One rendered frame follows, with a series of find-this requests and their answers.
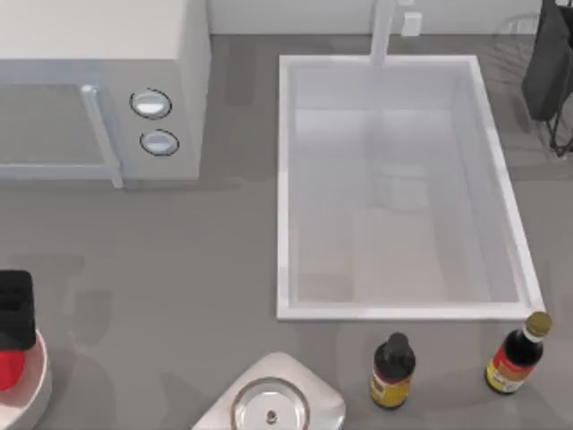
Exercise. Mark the microwave glass door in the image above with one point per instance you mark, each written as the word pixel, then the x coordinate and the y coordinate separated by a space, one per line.
pixel 45 125

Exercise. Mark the small round microwave knob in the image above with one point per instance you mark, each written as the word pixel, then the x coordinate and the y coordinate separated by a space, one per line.
pixel 159 142

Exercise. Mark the large round microwave knob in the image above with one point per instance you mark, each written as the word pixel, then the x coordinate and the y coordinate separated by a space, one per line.
pixel 150 104

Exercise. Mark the round metal scale plate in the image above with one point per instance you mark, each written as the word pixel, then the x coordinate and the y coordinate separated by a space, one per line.
pixel 268 407

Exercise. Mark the pale microwave oven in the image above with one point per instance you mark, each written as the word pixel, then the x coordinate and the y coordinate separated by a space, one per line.
pixel 147 40

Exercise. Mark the black bottle with yellow label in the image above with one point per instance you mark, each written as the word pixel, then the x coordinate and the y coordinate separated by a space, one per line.
pixel 392 372

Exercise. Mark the white sink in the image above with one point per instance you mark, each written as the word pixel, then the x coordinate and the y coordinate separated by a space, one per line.
pixel 403 224

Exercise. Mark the tall white tap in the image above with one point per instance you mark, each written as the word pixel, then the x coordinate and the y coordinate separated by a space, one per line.
pixel 380 31

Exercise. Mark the dark bottle with gold cap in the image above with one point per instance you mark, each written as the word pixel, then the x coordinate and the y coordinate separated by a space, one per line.
pixel 515 358

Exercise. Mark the small white wall box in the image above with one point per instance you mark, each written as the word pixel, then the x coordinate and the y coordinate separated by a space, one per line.
pixel 412 23

